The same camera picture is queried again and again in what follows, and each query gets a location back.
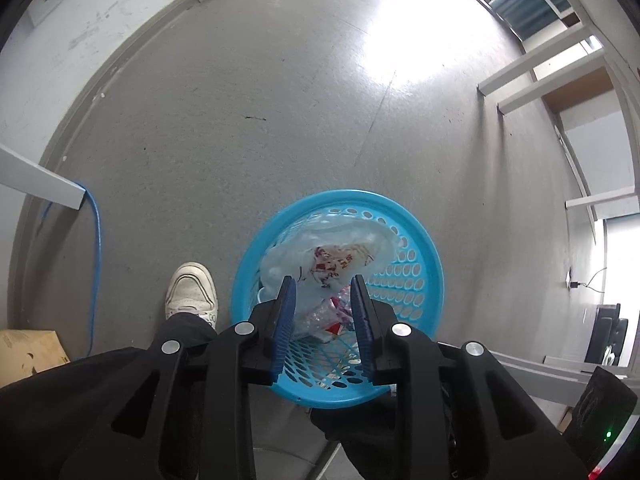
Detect clear crinkled plastic bag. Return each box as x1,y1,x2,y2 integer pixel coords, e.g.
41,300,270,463
295,305,333,341

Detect white table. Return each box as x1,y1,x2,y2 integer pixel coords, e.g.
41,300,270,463
0,142,87,210

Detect black office chair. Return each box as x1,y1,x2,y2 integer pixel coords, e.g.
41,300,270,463
584,302,630,367

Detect white plastic bag red print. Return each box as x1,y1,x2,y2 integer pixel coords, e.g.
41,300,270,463
257,215,401,341

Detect red snack wrapper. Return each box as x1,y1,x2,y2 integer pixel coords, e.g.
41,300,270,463
322,296,358,343

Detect person's left leg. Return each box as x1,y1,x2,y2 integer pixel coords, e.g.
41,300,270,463
0,310,218,480

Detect blue cable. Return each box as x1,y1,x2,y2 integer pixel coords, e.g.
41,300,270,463
39,186,104,362

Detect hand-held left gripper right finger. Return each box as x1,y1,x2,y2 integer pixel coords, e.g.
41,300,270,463
349,274,590,480

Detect white sneaker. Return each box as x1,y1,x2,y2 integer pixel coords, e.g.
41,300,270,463
164,262,220,332

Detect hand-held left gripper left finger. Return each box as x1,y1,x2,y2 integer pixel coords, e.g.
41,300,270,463
59,275,298,480

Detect brown cardboard box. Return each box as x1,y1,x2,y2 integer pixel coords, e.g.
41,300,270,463
0,329,71,392

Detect blue plastic basket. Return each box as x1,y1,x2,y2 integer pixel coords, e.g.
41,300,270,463
231,189,445,408

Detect white table leg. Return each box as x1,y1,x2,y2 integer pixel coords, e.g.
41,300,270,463
477,22,607,97
565,186,640,209
497,52,610,116

